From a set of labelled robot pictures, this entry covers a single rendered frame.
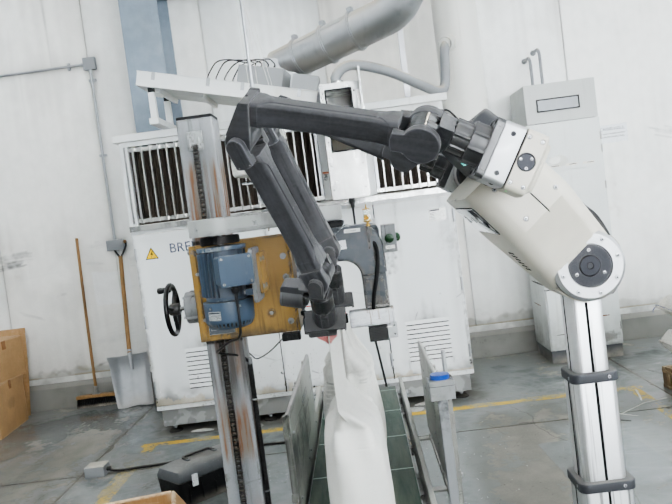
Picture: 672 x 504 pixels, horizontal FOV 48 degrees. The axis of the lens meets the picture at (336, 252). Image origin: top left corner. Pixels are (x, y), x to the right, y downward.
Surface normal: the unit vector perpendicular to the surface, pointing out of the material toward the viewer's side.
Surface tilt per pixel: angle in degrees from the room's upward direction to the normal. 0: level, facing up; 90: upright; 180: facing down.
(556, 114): 90
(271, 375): 90
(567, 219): 115
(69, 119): 90
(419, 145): 121
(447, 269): 90
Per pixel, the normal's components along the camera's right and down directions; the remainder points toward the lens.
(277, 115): -0.20, 0.56
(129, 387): -0.05, -0.18
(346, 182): -0.03, 0.06
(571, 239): 0.39, 0.42
